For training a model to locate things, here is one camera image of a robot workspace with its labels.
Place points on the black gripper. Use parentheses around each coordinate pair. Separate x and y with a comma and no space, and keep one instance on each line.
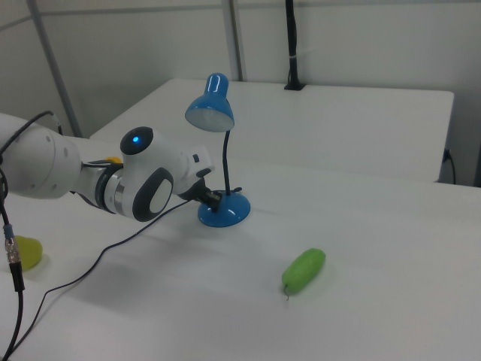
(195,193)

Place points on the blue desk lamp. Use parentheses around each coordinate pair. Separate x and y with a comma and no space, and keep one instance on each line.
(225,208)

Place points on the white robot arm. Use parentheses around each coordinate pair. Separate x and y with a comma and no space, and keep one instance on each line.
(41,169)

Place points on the yellow toy bell pepper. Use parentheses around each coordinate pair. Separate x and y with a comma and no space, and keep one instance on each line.
(114,160)

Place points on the green toy cucumber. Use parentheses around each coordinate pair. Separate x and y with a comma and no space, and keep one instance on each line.
(304,270)

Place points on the green toy pear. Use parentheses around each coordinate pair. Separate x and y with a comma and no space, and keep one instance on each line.
(30,253)

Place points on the grey partition post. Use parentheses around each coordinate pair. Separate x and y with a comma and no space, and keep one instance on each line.
(56,75)
(235,37)

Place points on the black camera pole with clamp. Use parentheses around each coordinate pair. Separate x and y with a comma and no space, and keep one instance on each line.
(293,45)

